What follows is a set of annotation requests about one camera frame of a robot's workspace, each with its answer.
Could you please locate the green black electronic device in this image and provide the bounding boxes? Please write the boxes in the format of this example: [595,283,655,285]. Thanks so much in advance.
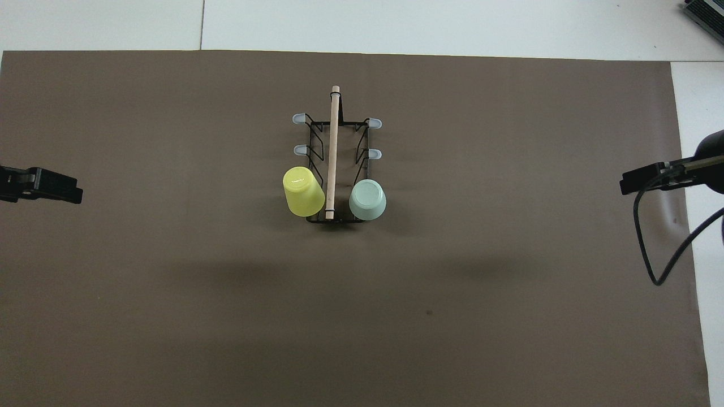
[682,0,724,29]

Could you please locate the yellow plastic cup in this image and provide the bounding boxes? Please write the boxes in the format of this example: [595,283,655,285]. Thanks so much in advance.
[283,166,326,218]

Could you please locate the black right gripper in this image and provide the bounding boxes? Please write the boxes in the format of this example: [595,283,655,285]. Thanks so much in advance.
[619,129,724,196]

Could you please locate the black wire cup rack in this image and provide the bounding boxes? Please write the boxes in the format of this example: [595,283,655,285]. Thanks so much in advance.
[292,86,383,224]

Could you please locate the light green plastic cup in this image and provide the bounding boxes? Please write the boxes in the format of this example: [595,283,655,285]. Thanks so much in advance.
[348,179,387,221]

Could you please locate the brown table mat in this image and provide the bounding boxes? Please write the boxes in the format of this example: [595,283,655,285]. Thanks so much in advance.
[0,50,712,407]

